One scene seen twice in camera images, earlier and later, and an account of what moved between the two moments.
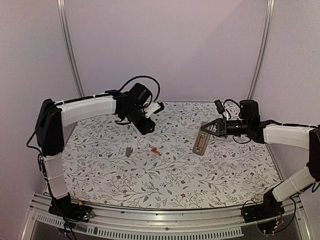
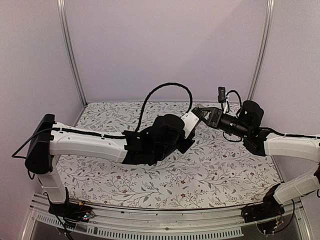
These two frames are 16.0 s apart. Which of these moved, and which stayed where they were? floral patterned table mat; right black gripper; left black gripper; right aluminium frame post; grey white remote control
Moved: right black gripper; left black gripper; grey white remote control
Stayed: right aluminium frame post; floral patterned table mat
